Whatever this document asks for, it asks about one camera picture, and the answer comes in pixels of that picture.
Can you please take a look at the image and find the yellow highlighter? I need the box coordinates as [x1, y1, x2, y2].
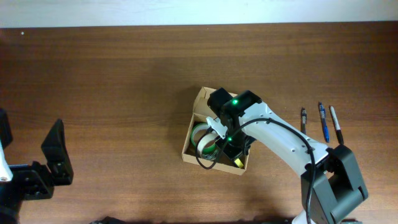
[233, 158, 244, 169]

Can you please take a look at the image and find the white tape roll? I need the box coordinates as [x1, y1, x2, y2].
[197, 133, 219, 161]

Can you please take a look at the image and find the green tape roll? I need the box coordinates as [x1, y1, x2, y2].
[190, 123, 216, 147]

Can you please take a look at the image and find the black pen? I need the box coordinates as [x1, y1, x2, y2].
[300, 108, 307, 134]

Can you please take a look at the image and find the blue pen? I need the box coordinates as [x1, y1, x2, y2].
[318, 102, 330, 142]

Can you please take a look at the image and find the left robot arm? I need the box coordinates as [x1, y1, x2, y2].
[1, 109, 74, 224]

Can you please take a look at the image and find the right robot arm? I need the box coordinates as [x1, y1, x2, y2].
[207, 88, 369, 223]

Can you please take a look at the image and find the open cardboard box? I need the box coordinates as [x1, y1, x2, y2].
[182, 86, 248, 175]

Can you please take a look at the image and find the black and white marker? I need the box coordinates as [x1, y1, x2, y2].
[329, 106, 344, 144]

